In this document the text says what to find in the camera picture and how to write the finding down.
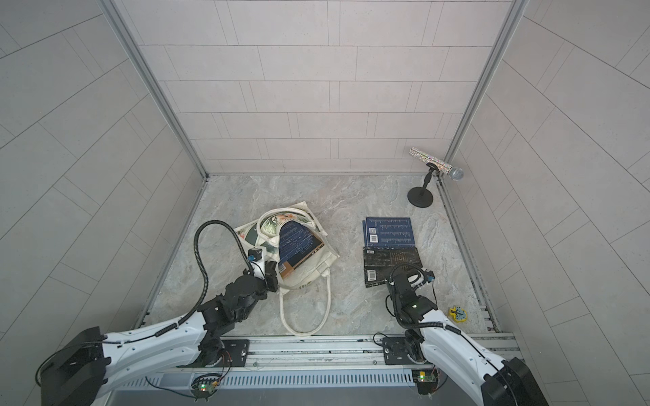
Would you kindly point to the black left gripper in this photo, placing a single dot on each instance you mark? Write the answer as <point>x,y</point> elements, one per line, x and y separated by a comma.
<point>271,276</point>

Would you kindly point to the black book with barcode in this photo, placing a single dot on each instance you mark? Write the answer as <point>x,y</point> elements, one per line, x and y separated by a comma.
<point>378,262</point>

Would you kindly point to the stack of dark blue books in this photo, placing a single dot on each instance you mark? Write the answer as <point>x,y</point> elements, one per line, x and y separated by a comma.
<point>296,244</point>

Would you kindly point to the floral canvas tote bag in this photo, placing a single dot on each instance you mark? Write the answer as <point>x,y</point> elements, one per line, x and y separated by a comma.
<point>264,232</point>

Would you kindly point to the dark blue book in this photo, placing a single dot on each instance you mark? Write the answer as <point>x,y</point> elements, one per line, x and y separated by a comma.
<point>388,233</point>

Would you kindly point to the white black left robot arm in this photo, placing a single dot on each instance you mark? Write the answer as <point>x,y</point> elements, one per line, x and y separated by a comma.
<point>95,363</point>

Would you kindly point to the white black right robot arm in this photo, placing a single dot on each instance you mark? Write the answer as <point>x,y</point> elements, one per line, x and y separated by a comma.
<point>487,378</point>

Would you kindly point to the small yellow toy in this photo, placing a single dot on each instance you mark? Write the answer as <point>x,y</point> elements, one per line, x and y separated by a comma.
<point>457,314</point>

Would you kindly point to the white ventilation grille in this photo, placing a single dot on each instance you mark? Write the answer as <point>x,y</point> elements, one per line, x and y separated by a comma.
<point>266,379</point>

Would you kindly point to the right circuit board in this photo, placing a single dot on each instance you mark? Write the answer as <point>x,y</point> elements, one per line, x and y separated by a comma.
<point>426,381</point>

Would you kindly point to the circuit board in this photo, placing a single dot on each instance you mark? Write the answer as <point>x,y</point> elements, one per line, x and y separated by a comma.
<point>205,386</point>
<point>426,381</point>

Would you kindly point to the black microphone stand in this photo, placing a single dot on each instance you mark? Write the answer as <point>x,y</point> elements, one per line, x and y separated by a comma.
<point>421,196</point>

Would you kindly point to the left circuit board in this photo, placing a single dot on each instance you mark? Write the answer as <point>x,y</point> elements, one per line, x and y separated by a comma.
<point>205,386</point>

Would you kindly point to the glittery microphone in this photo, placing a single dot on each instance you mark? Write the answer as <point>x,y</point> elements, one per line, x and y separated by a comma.
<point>455,173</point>

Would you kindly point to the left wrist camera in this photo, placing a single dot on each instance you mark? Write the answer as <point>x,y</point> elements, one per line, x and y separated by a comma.
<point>256,258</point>

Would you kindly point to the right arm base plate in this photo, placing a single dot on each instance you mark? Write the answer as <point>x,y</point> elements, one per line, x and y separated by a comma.
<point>401,351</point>

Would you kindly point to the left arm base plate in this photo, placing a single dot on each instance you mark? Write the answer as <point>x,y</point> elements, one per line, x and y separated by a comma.
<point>231,353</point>

